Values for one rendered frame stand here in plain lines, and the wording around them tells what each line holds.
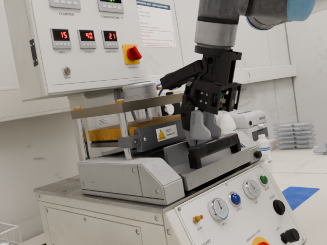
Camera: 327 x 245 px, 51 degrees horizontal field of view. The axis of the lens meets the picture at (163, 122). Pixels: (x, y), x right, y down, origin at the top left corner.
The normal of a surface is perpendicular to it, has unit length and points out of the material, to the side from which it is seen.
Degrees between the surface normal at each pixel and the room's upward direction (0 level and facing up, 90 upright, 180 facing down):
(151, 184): 90
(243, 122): 86
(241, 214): 65
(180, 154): 90
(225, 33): 107
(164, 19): 90
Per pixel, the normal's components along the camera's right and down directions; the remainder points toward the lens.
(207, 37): -0.47, 0.23
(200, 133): -0.68, 0.21
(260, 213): 0.58, -0.47
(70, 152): 0.77, -0.07
